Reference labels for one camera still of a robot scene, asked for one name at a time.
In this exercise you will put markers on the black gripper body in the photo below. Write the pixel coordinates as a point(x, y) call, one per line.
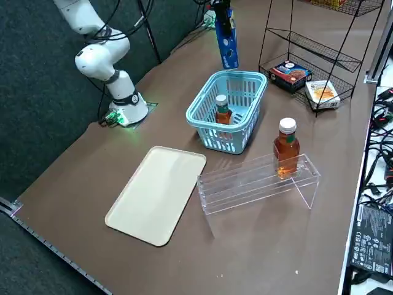
point(219, 4)

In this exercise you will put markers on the blue Oreo cookie box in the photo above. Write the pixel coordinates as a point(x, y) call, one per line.
point(228, 52)

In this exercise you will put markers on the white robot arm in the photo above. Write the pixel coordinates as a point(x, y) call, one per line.
point(210, 18)
point(101, 58)

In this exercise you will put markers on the light blue plastic basket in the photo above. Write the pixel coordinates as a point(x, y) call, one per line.
point(192, 116)

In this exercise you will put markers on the clear acrylic beverage shelf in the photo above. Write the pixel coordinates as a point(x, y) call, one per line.
point(245, 184)

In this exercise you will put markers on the black stand pole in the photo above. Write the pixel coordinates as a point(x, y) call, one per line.
point(152, 40)

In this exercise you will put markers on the yellow red wafer box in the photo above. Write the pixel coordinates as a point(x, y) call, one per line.
point(325, 2)

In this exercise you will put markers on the white orange cracker box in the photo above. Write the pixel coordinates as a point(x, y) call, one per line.
point(322, 95)

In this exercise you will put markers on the cream plastic tray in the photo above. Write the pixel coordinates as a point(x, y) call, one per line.
point(156, 193)

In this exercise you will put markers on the black labelled power supply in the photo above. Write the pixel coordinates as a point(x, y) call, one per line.
point(373, 236)

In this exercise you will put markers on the aluminium camera post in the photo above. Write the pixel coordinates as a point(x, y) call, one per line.
point(379, 52)

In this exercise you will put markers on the aluminium table edge rail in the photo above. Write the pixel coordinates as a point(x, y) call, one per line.
point(46, 242)

